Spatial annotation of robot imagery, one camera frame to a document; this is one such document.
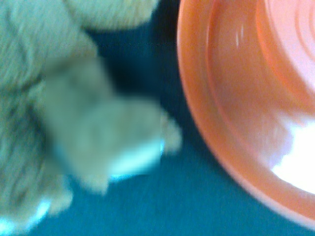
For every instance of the black tablecloth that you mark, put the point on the black tablecloth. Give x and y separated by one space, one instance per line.
188 194

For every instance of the brown plush toy dog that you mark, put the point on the brown plush toy dog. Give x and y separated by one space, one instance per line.
60 113

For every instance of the red plastic plate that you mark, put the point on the red plastic plate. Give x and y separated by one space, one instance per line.
248 73

